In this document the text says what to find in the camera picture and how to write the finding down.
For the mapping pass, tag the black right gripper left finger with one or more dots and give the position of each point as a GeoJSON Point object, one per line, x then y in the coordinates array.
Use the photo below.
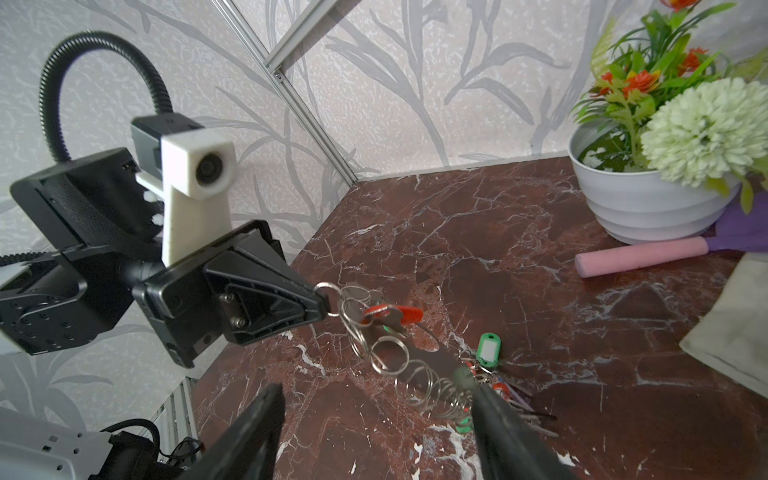
{"type": "Point", "coordinates": [248, 448]}

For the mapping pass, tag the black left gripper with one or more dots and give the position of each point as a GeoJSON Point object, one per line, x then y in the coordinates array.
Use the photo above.
{"type": "Point", "coordinates": [238, 286]}

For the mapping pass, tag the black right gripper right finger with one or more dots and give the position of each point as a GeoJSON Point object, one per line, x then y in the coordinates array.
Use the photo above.
{"type": "Point", "coordinates": [507, 447]}

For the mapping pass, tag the red tag key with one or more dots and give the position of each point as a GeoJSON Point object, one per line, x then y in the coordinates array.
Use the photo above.
{"type": "Point", "coordinates": [392, 316]}

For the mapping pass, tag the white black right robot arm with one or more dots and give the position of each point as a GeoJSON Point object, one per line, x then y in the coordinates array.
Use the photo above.
{"type": "Point", "coordinates": [36, 449]}

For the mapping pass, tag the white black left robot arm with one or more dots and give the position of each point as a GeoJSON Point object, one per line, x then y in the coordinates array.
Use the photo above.
{"type": "Point", "coordinates": [105, 257]}

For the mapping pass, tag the green key tag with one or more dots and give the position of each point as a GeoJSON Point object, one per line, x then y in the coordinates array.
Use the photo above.
{"type": "Point", "coordinates": [488, 350]}

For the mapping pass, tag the beige grey garden glove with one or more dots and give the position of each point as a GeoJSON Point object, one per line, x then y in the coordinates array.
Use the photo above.
{"type": "Point", "coordinates": [732, 337]}

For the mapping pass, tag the white flower pot with plant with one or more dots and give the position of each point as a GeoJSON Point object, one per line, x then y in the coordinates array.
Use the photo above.
{"type": "Point", "coordinates": [670, 133]}

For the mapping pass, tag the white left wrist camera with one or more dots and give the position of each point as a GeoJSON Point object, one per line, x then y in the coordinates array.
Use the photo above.
{"type": "Point", "coordinates": [190, 169]}

